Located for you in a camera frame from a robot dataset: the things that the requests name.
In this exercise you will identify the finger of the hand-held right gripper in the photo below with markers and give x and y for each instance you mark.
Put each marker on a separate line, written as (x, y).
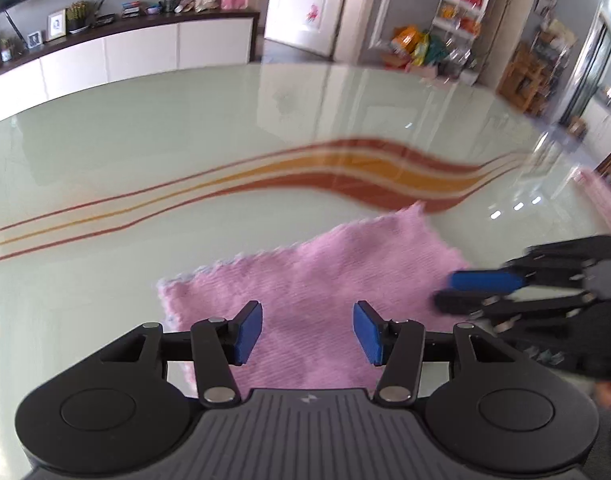
(510, 305)
(485, 281)

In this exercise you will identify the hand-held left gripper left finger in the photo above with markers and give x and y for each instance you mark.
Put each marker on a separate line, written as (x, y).
(250, 332)

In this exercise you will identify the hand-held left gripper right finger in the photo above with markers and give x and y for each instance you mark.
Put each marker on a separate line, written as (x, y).
(365, 332)

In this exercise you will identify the pink towel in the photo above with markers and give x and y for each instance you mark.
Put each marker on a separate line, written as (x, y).
(608, 200)
(310, 280)

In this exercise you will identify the folded pink towel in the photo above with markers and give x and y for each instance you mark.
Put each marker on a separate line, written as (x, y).
(608, 200)

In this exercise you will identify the wooden chair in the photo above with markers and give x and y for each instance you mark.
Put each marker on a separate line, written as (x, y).
(523, 80)

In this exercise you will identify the green bag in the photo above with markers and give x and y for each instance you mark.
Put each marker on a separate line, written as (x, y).
(436, 50)

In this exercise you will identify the orange snack bag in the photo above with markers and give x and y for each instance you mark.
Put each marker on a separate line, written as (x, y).
(408, 40)

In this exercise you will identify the white shelf rack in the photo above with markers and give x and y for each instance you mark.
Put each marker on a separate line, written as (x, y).
(460, 25)

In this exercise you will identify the white sideboard cabinet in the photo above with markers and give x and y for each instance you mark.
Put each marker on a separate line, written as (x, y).
(135, 50)

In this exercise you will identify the white door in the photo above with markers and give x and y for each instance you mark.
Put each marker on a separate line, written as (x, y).
(305, 5)

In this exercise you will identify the potted green plant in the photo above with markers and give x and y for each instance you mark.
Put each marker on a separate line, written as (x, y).
(79, 15)

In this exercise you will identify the white photo frame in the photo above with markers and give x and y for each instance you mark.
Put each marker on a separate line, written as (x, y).
(56, 25)

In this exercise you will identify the small photo frame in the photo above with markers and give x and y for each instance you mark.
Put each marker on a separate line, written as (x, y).
(34, 39)

